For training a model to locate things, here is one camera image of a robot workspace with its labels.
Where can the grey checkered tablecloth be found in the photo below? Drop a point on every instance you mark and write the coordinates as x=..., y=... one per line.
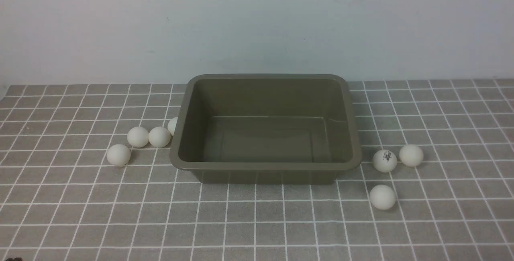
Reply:
x=61, y=200

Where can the olive green plastic bin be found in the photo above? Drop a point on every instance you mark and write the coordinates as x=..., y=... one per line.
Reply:
x=266, y=129

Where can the white ping-pong ball with logo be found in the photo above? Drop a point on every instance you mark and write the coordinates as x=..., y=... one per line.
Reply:
x=384, y=161

